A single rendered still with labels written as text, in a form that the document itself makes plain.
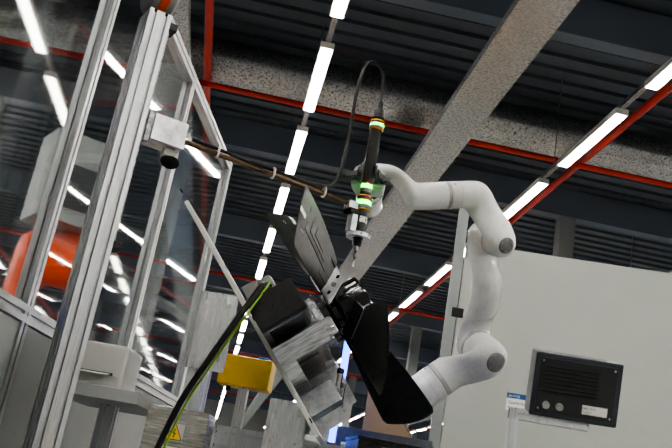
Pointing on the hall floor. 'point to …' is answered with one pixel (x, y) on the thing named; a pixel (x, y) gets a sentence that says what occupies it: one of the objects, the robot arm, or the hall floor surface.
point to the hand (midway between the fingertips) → (368, 171)
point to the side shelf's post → (104, 428)
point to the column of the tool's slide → (97, 235)
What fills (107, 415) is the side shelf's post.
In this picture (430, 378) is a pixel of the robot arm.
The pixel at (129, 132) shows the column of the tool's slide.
